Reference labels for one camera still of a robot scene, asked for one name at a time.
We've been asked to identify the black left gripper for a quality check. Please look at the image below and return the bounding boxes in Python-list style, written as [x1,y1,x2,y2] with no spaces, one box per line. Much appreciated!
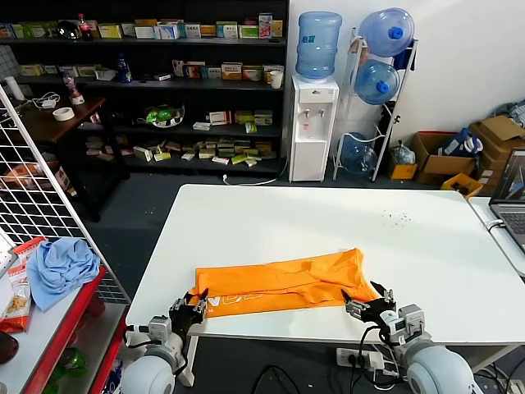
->
[168,287,210,337]

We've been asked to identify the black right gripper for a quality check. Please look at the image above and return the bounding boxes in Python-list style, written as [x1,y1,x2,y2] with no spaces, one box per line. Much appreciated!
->
[340,281,399,325]

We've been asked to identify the orange t-shirt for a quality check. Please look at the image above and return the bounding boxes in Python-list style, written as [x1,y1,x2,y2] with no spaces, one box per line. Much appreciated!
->
[194,247,381,319]

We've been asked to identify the blue grey clothes pile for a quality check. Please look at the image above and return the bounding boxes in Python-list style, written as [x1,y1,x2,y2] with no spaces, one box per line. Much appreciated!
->
[494,98,525,129]

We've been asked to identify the white power strip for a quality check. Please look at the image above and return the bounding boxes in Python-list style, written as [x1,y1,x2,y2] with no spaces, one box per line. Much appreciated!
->
[336,347,386,370]

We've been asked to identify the blue printed package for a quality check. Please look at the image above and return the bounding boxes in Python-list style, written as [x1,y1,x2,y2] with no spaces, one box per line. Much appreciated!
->
[104,356,128,393]

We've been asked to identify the green plastic bottle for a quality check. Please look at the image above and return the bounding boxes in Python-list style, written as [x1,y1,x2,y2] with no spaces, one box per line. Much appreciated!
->
[43,347,89,394]

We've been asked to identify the small yellow box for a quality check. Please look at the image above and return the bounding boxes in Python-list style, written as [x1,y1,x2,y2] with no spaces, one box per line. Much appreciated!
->
[387,160,419,181]

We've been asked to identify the light blue garment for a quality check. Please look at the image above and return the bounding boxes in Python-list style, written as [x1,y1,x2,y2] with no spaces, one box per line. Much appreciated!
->
[25,238,102,313]

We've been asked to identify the white metal jug rack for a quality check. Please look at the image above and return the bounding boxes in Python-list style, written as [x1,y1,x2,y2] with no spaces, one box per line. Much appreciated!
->
[331,27,420,184]

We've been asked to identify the yellow plastic bin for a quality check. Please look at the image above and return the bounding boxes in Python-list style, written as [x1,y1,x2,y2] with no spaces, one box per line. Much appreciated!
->
[441,172,485,201]

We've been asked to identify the red edged white shelf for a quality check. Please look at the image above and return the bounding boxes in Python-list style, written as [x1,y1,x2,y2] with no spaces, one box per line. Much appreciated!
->
[0,230,132,394]

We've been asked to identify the grey plastic bag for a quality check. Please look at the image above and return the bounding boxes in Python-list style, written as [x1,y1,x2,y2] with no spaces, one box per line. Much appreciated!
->
[391,140,418,166]

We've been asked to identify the open cardboard box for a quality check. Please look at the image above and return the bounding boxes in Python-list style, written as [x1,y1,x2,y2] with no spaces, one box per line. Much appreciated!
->
[412,131,479,186]

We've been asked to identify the white water dispenser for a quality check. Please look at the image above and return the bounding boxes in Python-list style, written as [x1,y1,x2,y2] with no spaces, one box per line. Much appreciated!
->
[288,75,340,184]

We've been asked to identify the red white snack bag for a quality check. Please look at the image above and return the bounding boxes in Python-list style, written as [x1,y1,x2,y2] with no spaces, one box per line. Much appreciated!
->
[11,237,46,268]

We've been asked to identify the red snack bag chips picture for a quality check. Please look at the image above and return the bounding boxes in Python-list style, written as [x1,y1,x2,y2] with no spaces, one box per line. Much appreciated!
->
[0,265,33,334]

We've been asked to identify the grey laptop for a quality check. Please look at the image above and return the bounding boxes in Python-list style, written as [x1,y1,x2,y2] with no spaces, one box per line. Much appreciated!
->
[490,149,525,254]

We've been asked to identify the blue white pack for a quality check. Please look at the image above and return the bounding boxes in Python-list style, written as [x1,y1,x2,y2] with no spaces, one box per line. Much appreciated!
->
[442,127,485,158]

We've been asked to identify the bowl with green packets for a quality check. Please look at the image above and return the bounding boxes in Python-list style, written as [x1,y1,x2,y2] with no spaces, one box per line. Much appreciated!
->
[136,103,186,131]

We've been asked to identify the dark brown bottle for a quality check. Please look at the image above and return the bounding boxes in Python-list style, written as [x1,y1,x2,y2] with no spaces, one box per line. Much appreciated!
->
[0,332,20,366]

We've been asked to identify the stacked cardboard boxes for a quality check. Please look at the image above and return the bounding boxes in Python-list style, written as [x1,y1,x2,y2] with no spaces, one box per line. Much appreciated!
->
[469,115,525,195]

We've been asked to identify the black shelving unit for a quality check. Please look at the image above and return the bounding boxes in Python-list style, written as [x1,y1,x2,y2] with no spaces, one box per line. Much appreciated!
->
[0,0,290,180]

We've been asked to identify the brown wooden table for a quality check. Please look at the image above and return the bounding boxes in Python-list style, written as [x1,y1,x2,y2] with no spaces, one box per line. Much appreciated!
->
[0,96,132,223]

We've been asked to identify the orange white medicine box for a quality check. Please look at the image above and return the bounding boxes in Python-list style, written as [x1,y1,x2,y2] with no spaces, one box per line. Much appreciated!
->
[221,62,244,82]

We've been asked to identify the blue plastic bottle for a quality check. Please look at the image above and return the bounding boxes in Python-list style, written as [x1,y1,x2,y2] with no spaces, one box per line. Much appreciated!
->
[116,53,133,85]

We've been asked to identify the pink drink bottle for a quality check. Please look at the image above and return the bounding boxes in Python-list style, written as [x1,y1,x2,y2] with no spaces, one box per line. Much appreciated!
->
[61,70,85,107]

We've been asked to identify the dark blue cloth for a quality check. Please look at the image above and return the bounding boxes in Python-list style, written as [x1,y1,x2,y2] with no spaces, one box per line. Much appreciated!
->
[393,39,419,72]

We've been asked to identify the labelled blue water jug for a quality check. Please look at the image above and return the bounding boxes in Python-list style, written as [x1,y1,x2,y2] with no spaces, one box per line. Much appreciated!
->
[295,11,343,82]

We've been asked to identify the white blue medicine box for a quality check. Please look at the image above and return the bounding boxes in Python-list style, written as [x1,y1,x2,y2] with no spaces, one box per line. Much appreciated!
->
[153,23,180,41]

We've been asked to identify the teal white medicine box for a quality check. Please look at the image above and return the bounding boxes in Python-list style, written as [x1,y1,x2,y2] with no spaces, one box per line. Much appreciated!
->
[216,21,239,41]

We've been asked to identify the white cylinder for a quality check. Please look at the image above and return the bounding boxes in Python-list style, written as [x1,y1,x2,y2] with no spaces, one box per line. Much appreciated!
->
[3,76,25,102]

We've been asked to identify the yellow white medicine box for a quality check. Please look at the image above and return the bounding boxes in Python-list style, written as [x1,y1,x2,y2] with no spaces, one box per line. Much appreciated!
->
[97,23,123,40]

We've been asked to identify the tall pink blue box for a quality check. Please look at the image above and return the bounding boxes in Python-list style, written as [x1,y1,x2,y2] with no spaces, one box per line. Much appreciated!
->
[258,12,274,40]

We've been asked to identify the cola bottle red cap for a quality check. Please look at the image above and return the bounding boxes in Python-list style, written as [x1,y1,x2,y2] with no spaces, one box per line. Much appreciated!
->
[76,13,94,42]

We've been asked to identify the shiny dark dome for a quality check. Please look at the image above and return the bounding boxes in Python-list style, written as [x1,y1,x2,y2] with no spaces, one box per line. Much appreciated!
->
[55,20,79,41]

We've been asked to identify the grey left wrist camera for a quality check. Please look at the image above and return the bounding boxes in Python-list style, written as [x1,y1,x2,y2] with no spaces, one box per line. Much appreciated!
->
[147,314,172,341]

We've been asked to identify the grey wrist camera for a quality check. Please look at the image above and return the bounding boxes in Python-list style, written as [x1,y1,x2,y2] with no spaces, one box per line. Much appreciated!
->
[147,314,172,341]
[395,303,426,341]

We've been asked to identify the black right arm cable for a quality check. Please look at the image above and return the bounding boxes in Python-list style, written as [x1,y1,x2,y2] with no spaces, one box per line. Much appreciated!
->
[358,323,395,378]

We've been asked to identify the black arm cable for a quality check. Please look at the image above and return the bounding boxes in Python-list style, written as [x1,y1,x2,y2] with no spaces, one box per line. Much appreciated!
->
[125,323,151,350]
[358,323,395,378]

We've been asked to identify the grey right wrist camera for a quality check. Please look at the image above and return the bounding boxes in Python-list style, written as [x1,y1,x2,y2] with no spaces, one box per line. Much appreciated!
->
[395,303,426,341]

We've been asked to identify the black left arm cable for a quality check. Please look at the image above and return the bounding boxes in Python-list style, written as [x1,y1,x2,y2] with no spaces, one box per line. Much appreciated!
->
[125,323,151,350]

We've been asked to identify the black floor cable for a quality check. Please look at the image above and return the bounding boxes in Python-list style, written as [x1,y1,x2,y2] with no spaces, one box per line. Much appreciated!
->
[249,364,304,394]

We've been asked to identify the white floor cable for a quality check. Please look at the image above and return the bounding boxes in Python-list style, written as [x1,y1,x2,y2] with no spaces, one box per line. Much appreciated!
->
[222,158,290,187]

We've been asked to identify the black strap bag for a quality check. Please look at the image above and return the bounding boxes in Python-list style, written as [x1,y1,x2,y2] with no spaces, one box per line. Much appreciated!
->
[377,108,402,140]

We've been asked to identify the white wire grid panel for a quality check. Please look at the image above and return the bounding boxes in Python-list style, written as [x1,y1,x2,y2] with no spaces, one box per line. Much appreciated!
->
[0,85,132,306]

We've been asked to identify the white charger with cable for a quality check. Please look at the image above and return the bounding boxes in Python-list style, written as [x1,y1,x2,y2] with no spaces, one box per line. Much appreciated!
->
[30,92,62,111]

